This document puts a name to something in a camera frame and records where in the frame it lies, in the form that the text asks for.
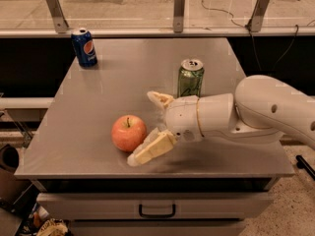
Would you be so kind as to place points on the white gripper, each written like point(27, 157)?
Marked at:
point(182, 118)

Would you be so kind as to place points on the red yellow apple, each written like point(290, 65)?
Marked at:
point(128, 132)

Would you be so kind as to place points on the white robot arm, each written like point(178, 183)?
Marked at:
point(260, 110)

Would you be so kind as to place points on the green soda can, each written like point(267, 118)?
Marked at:
point(190, 77)

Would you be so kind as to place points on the blue pepsi can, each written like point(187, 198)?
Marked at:
point(84, 47)

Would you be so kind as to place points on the grey cabinet drawer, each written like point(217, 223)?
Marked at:
point(125, 206)

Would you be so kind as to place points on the yellow snack bag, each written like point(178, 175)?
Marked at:
point(53, 227)

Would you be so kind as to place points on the black drawer handle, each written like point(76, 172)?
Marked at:
point(157, 212)

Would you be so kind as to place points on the middle metal bracket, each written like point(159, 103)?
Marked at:
point(178, 15)

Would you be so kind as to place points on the metal bracket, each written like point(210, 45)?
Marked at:
point(257, 18)
point(58, 19)
point(178, 15)

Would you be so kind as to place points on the left metal bracket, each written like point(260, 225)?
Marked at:
point(58, 19)

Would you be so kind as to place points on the right metal bracket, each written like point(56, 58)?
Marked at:
point(257, 18)

